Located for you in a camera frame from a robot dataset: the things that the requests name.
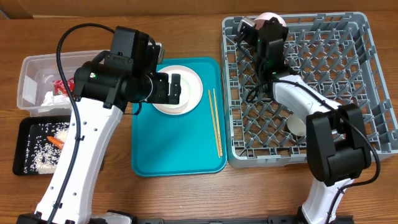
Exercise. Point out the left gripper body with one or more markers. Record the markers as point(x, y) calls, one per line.
point(159, 94)

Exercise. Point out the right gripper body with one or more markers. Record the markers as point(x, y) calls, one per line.
point(285, 33)

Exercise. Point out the small white bowl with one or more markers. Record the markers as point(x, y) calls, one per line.
point(259, 20)

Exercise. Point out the white cup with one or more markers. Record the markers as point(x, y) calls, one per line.
point(297, 125)

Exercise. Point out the red snack wrapper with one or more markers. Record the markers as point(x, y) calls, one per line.
point(59, 87)

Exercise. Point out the white tissue paper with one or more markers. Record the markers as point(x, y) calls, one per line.
point(56, 100)

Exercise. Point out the orange carrot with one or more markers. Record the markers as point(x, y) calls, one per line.
point(58, 143)

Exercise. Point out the white rice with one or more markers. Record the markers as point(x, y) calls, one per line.
point(41, 156)

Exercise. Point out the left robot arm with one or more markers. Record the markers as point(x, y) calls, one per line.
point(103, 87)

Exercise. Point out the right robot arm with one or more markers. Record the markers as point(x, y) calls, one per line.
point(337, 148)

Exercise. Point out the grey plastic dishwasher rack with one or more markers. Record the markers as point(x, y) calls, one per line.
point(334, 53)

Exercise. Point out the clear plastic waste bin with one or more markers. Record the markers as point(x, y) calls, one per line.
point(37, 75)

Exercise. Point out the large white plate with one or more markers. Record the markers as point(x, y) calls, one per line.
point(191, 87)

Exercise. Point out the teal plastic serving tray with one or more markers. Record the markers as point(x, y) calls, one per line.
point(164, 144)

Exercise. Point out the left wooden chopstick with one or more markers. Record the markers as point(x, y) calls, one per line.
point(214, 124)

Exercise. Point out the wooden chopstick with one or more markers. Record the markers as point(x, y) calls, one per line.
point(217, 124)
point(214, 124)

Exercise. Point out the right wooden chopstick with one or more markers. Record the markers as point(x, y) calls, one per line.
point(217, 124)

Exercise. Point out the black plastic tray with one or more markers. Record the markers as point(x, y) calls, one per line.
point(22, 138)

